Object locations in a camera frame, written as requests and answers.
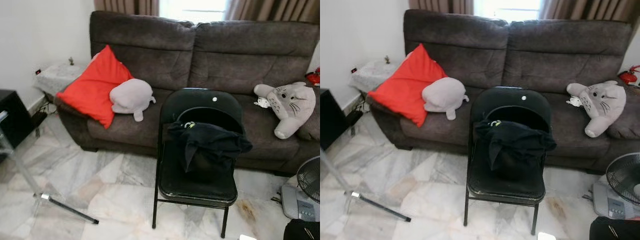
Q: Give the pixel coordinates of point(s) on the black bag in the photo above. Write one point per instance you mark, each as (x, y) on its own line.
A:
(300, 231)
(615, 230)

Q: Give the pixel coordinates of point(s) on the black garment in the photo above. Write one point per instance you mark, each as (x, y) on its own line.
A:
(210, 145)
(515, 145)

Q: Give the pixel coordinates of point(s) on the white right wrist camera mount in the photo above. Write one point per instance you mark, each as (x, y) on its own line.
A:
(546, 236)
(248, 237)

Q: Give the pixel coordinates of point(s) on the brown fabric sofa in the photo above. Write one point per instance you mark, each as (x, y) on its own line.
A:
(540, 60)
(225, 60)

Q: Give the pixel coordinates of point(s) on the red cushion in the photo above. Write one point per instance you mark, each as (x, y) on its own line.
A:
(407, 85)
(95, 87)

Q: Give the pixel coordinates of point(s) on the grey standing fan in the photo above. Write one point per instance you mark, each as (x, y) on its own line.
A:
(612, 202)
(300, 205)

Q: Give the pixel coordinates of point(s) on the silver metal clothes rack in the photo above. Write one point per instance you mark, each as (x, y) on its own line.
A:
(46, 196)
(356, 195)

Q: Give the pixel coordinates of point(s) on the small red object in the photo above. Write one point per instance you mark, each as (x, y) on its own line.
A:
(314, 77)
(629, 75)

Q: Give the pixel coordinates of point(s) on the grey Totoro plush toy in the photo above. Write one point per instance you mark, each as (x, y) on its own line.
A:
(292, 107)
(602, 105)

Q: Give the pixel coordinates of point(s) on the brown curtain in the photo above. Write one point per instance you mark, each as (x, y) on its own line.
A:
(440, 6)
(125, 6)
(275, 9)
(590, 9)

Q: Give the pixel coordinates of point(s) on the black folding chair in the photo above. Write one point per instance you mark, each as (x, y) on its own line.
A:
(200, 187)
(510, 185)

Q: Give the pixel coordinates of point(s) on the side table lace cloth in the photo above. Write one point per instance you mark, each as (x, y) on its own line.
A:
(372, 75)
(60, 77)

